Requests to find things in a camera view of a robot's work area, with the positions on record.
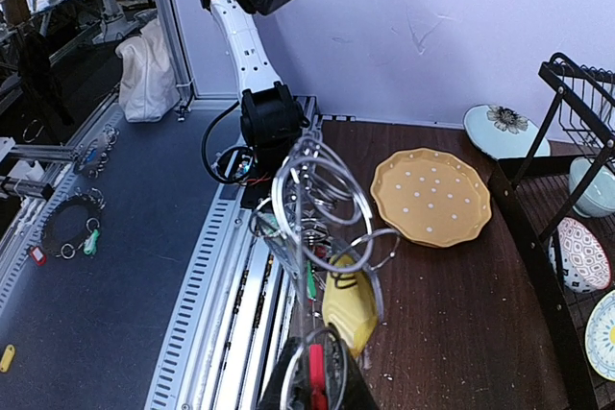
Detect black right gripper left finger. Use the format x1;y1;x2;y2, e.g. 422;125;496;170
257;336;308;410

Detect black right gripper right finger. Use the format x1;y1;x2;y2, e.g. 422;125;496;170
331;342;379;410

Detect green tagged key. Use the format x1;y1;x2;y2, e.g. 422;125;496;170
252;217;321;303

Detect red handled keyring with keys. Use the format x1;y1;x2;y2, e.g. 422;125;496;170
250;132;401;409

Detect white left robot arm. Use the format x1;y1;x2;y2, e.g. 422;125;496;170
201;0;309;158

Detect spare keyring on floor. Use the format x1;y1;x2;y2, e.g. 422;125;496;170
73;124;120;179
28;188;105;266

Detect yellow dotted plate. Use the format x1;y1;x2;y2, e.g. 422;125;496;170
370;148;492;248

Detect pink patterned bowl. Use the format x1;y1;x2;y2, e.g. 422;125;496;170
557;217;612;294

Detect yellow key tag on floor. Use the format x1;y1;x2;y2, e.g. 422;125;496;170
0;344;15;374

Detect light blue plate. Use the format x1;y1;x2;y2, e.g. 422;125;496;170
463;105;539;160

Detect white tote bag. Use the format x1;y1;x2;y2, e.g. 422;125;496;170
115;17;181;123

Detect black wire dish rack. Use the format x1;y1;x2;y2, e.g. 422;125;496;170
488;52;614;409

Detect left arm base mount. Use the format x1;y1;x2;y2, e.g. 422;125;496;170
200;82;311;212

